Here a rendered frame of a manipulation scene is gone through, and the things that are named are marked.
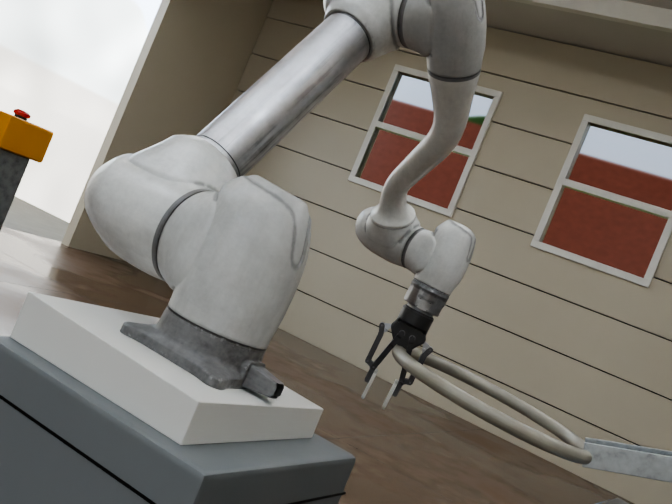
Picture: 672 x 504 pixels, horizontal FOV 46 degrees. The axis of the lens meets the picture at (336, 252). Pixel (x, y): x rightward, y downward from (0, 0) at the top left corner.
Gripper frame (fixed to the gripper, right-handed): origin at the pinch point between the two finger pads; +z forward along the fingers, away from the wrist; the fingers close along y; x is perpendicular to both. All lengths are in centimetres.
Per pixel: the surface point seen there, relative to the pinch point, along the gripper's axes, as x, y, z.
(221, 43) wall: 751, -326, -153
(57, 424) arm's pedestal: -86, -36, 7
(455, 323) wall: 644, 66, 15
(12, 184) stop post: -1, -98, -3
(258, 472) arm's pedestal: -84, -12, 1
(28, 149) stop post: -3, -97, -13
